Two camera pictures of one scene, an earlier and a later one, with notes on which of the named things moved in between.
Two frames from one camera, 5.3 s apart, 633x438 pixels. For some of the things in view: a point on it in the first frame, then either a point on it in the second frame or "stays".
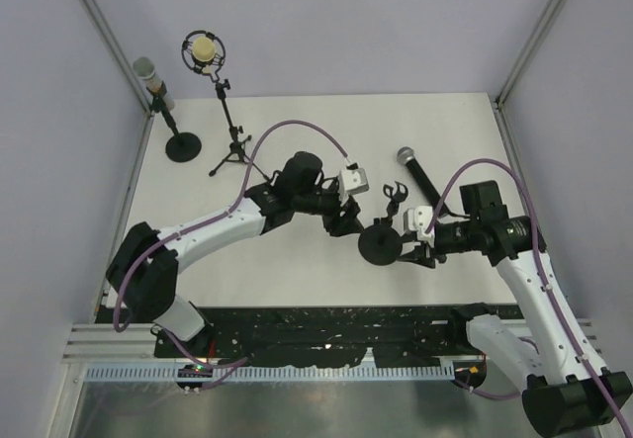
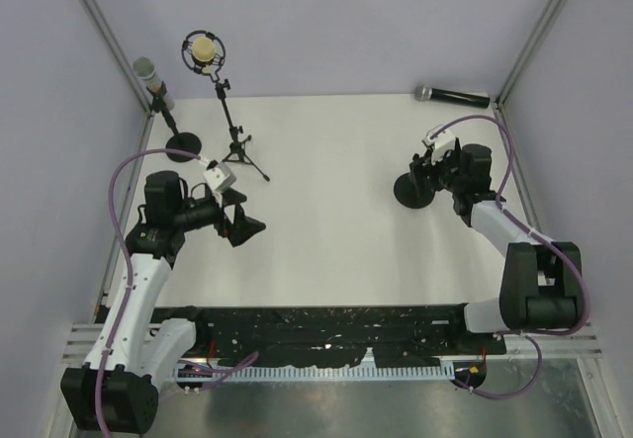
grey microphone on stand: [144, 67] stays
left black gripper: [338, 225] to [244, 225]
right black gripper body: [438, 250] to [443, 174]
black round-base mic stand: [381, 244] to [414, 189]
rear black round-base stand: [182, 146] stays
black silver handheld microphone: [406, 155] to [425, 93]
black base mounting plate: [309, 337] stays
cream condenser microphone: [204, 48] stays
